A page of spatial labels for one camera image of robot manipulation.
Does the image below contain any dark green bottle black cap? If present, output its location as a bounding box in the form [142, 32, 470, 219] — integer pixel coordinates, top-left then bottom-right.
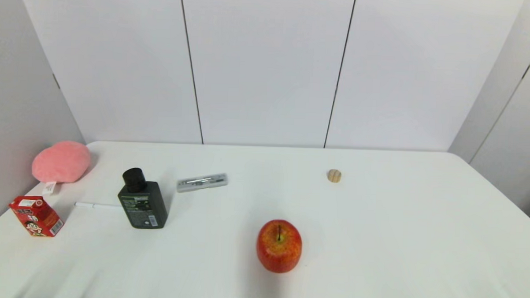
[116, 167, 170, 230]

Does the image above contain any red apple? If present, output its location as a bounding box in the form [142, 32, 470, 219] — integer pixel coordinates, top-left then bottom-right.
[256, 219, 304, 274]

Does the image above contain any clear silver pen case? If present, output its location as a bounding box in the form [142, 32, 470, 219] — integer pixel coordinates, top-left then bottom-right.
[176, 171, 229, 195]

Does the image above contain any red milk carton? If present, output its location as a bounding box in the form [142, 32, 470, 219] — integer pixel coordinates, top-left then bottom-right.
[7, 195, 65, 238]

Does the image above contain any white pen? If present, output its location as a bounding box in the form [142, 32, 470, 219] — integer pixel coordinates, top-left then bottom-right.
[74, 201, 123, 209]

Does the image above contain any pink plush toy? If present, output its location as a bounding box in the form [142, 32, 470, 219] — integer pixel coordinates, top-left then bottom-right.
[31, 140, 92, 185]

